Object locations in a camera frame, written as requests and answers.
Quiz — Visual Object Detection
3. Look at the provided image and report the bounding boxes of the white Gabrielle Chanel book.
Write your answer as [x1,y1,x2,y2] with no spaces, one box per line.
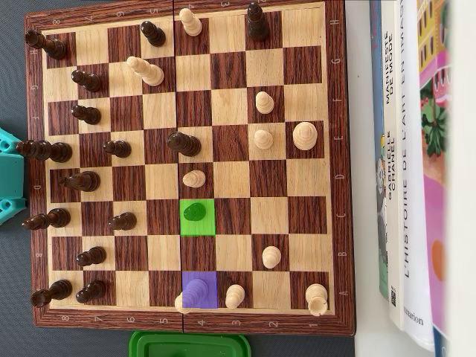
[369,0,407,332]

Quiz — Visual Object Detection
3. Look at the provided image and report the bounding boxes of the teal robot base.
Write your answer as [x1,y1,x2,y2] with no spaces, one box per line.
[0,126,28,225]

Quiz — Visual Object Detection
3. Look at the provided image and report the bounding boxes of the light wooden rook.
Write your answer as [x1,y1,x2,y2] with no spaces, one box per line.
[305,283,330,318]

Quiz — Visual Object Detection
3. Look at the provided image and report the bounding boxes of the dark wooden knight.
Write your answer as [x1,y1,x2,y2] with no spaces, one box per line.
[58,170,102,193]

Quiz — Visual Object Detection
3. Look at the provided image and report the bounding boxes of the folding wooden chessboard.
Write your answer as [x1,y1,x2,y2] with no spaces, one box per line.
[22,0,357,338]

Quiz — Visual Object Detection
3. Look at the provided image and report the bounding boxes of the tall light wooden piece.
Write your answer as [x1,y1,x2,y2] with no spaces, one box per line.
[126,56,165,88]

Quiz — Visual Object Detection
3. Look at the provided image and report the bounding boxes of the white blurry upright post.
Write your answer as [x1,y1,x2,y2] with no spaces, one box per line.
[444,0,476,357]

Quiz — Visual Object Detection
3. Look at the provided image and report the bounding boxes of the green plastic tray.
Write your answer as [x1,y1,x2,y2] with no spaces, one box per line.
[128,330,251,357]

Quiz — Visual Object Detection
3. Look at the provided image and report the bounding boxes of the light wooden bishop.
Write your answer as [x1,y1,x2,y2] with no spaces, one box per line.
[179,7,203,37]

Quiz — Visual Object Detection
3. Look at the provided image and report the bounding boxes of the dark wooden king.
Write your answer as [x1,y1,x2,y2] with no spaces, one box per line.
[16,139,74,164]

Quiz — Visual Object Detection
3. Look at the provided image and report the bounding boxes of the dark wooden queen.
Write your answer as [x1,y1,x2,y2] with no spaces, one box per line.
[167,131,203,158]

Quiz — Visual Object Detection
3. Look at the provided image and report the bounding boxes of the pink illustrated book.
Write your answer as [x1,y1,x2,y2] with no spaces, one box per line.
[415,0,453,357]

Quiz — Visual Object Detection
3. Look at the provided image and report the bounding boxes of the light wooden pawn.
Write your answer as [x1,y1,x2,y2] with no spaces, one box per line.
[225,284,247,310]
[261,245,283,270]
[182,170,207,189]
[254,129,274,151]
[255,91,275,115]

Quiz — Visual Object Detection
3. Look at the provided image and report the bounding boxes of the dark wooden rook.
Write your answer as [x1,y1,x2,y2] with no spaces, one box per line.
[30,279,74,308]
[25,29,68,60]

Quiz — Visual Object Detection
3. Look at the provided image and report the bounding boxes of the white art history book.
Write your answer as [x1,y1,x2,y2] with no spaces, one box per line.
[393,0,437,353]

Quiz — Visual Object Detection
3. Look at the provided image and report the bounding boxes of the dark wooden bishop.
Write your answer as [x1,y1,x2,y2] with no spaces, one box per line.
[22,208,71,231]
[246,2,271,42]

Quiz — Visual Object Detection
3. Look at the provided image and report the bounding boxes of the large light pawn right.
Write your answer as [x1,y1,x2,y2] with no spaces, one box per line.
[292,121,318,152]

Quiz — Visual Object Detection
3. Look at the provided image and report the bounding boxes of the light wooden queen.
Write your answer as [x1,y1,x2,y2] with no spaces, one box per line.
[174,278,210,315]

